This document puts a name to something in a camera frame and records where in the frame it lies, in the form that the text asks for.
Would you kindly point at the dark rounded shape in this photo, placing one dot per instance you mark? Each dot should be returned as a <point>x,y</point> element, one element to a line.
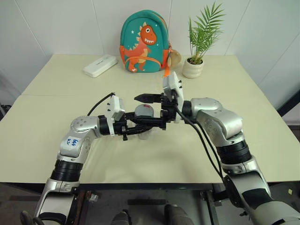
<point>175,215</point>
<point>122,218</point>

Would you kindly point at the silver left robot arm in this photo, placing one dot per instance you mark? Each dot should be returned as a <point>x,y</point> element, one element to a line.
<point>80,124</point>

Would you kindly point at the beige plush charm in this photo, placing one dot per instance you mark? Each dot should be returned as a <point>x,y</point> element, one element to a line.
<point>175,58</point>

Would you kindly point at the yellow paper scrap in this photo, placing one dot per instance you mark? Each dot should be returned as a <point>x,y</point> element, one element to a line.
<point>290,191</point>

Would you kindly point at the green palm plant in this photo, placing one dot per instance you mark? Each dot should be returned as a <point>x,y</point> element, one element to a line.
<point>202,30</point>

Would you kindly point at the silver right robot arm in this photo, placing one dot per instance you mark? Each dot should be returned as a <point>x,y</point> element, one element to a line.
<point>222,122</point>

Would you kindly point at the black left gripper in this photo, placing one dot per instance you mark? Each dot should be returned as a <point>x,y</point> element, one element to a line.
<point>122,129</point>

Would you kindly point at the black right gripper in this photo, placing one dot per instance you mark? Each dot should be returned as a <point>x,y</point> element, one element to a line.
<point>169,112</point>

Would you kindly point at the teal dinosaur backpack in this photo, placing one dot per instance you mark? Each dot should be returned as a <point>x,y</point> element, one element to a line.
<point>140,35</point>

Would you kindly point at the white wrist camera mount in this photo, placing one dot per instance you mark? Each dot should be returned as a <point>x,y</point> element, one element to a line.
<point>173,84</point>
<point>115,107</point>

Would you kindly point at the grey jar lid red label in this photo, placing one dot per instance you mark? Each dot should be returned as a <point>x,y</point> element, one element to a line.
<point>144,112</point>

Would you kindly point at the dark slanted frame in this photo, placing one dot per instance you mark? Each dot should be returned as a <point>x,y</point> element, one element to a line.
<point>289,89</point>

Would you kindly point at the white ribbed plant pot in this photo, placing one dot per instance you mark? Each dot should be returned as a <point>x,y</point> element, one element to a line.
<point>192,69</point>

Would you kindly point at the clear plastic jar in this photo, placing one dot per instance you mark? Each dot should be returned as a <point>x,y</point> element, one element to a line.
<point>144,137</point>

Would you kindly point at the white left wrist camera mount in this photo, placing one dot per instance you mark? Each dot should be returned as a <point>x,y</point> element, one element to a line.
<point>115,107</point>

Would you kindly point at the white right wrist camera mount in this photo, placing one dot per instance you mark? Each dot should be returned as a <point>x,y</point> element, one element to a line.
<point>173,84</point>

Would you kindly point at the white rectangular box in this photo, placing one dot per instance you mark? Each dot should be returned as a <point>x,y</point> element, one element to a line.
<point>100,65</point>

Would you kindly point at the white handwritten label sticker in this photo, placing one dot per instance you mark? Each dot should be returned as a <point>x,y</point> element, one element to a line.
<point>73,143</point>

